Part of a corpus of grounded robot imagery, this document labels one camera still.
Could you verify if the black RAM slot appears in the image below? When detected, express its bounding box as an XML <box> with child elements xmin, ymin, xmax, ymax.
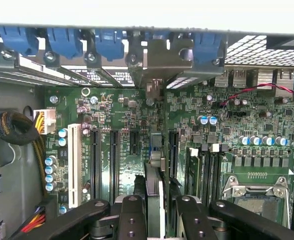
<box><xmin>210</xmin><ymin>142</ymin><xmax>222</xmax><ymax>207</ymax></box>
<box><xmin>220</xmin><ymin>143</ymin><xmax>230</xmax><ymax>201</ymax></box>
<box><xmin>201</xmin><ymin>142</ymin><xmax>211</xmax><ymax>208</ymax></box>

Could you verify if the long black expansion slot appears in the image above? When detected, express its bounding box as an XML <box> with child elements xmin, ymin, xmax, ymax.
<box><xmin>109</xmin><ymin>128</ymin><xmax>121</xmax><ymax>204</ymax></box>
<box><xmin>168</xmin><ymin>129</ymin><xmax>180</xmax><ymax>180</ymax></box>
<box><xmin>90</xmin><ymin>126</ymin><xmax>102</xmax><ymax>201</ymax></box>

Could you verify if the short black expansion slot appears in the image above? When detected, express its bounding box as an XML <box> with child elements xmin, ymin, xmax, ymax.
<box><xmin>129</xmin><ymin>129</ymin><xmax>140</xmax><ymax>156</ymax></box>

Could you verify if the white expansion slot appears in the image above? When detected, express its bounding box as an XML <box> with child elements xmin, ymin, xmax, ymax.
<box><xmin>67</xmin><ymin>123</ymin><xmax>83</xmax><ymax>210</ymax></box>

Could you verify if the blue slot retention clip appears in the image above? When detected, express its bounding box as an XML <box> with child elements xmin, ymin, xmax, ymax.
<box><xmin>0</xmin><ymin>26</ymin><xmax>39</xmax><ymax>57</ymax></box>
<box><xmin>192</xmin><ymin>32</ymin><xmax>226</xmax><ymax>65</ymax></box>
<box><xmin>94</xmin><ymin>28</ymin><xmax>127</xmax><ymax>63</ymax></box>
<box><xmin>46</xmin><ymin>27</ymin><xmax>84</xmax><ymax>60</ymax></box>

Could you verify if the CPU socket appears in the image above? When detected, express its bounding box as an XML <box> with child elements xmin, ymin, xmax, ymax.
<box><xmin>222</xmin><ymin>174</ymin><xmax>294</xmax><ymax>230</ymax></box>

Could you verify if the green motherboard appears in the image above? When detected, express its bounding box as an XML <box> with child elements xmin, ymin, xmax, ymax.
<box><xmin>44</xmin><ymin>84</ymin><xmax>294</xmax><ymax>240</ymax></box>

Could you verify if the white power connector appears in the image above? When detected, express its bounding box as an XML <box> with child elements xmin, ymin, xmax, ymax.
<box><xmin>32</xmin><ymin>109</ymin><xmax>57</xmax><ymax>135</ymax></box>

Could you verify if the silver rear port housing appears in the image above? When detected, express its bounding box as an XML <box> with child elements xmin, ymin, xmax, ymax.
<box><xmin>232</xmin><ymin>67</ymin><xmax>248</xmax><ymax>88</ymax></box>
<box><xmin>257</xmin><ymin>68</ymin><xmax>274</xmax><ymax>90</ymax></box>
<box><xmin>214</xmin><ymin>69</ymin><xmax>229</xmax><ymax>88</ymax></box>
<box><xmin>277</xmin><ymin>69</ymin><xmax>294</xmax><ymax>92</ymax></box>

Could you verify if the red yellow wire bundle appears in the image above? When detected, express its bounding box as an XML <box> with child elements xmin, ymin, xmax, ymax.
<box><xmin>20</xmin><ymin>205</ymin><xmax>47</xmax><ymax>234</ymax></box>

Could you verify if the black sleeved power cable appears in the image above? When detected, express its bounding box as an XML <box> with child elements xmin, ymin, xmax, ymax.
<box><xmin>0</xmin><ymin>111</ymin><xmax>49</xmax><ymax>198</ymax></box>

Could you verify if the red black twisted wire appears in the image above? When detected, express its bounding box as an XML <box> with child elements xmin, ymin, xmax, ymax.
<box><xmin>218</xmin><ymin>83</ymin><xmax>294</xmax><ymax>107</ymax></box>

